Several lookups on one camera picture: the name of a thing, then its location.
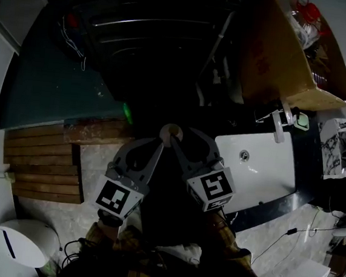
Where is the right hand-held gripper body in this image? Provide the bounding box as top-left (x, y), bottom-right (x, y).
top-left (179, 153), bottom-right (239, 215)

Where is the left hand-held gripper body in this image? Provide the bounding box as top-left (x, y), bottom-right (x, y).
top-left (93, 161), bottom-right (153, 224)

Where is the person's right forearm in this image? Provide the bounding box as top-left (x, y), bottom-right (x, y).
top-left (197, 210), bottom-right (282, 277)

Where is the person's left forearm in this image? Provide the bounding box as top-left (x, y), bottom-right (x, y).
top-left (81, 216), bottom-right (145, 277)

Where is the green lit object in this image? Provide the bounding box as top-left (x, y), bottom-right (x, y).
top-left (120, 101), bottom-right (135, 125)

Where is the white rectangular sink basin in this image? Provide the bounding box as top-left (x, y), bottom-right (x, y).
top-left (207, 125), bottom-right (302, 222)

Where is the black marble sink countertop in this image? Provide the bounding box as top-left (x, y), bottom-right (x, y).
top-left (119, 96), bottom-right (331, 241)

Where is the black wristband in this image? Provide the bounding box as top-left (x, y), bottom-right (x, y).
top-left (95, 209), bottom-right (126, 229)

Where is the wooden plank step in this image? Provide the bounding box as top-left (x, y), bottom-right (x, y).
top-left (61, 113), bottom-right (136, 150)

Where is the chrome faucet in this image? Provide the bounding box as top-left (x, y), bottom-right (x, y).
top-left (251, 96), bottom-right (302, 145)

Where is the wooden pallet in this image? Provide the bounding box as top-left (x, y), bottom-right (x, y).
top-left (0, 122), bottom-right (91, 205)

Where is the dark green floor mat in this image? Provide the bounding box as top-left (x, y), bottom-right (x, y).
top-left (0, 0), bottom-right (139, 142)

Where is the large cardboard box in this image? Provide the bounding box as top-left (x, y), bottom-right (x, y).
top-left (225, 0), bottom-right (346, 116)

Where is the white marble counter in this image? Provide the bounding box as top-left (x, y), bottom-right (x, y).
top-left (313, 116), bottom-right (346, 183)

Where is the red canister vacuum cleaner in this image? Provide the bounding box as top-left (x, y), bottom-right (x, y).
top-left (50, 4), bottom-right (93, 64)

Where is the clear plastic jug red cap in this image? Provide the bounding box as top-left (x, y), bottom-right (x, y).
top-left (284, 0), bottom-right (325, 50)

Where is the black appliance cable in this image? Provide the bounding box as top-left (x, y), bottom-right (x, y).
top-left (61, 236), bottom-right (91, 273)

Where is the black floor cable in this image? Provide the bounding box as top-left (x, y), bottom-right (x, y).
top-left (251, 202), bottom-right (346, 275)

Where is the thin white cable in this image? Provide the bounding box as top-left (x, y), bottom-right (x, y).
top-left (53, 21), bottom-right (91, 72)

